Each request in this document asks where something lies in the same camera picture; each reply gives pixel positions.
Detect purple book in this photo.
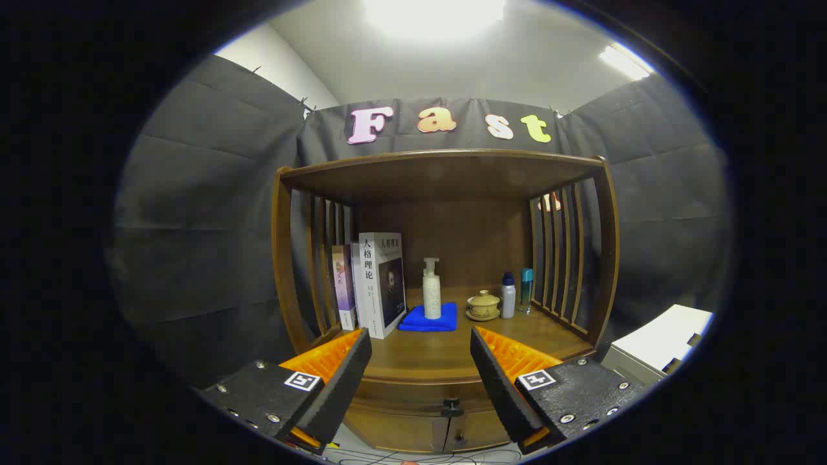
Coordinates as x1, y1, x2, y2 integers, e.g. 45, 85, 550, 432
331, 245, 357, 331

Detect blue folded cloth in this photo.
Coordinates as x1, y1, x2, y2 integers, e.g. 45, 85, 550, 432
397, 302, 458, 333

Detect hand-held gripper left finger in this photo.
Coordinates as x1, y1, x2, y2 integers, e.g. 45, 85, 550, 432
194, 327, 373, 453

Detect brown wooden cabinet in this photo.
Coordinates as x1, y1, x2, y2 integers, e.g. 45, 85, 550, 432
271, 150, 621, 453

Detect thin white book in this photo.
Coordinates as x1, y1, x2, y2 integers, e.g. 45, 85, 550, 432
350, 243, 361, 329

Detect large ceiling light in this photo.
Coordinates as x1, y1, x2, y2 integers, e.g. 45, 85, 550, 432
362, 0, 508, 43

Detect brown wooden drawer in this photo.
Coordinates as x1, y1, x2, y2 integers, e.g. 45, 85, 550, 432
346, 375, 501, 417

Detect thick white portrait book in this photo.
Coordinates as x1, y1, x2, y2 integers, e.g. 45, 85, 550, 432
359, 232, 408, 340

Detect small ceiling light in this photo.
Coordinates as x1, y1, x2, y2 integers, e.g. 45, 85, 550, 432
598, 44, 652, 81

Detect grey metal filing cabinet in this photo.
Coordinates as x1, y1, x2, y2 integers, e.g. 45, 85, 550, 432
598, 304, 715, 388

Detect wooden cabinet door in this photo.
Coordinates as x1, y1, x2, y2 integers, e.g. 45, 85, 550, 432
342, 410, 450, 453
449, 410, 518, 451

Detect beige lidded teacup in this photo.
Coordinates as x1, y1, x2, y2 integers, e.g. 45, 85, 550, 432
467, 290, 501, 317

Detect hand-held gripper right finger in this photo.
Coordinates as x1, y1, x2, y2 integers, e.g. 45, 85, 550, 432
470, 326, 647, 456

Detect wooden countertop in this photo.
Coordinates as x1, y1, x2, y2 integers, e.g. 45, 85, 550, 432
317, 284, 595, 382

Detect white pump bottle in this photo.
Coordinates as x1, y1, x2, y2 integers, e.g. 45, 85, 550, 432
423, 258, 443, 320

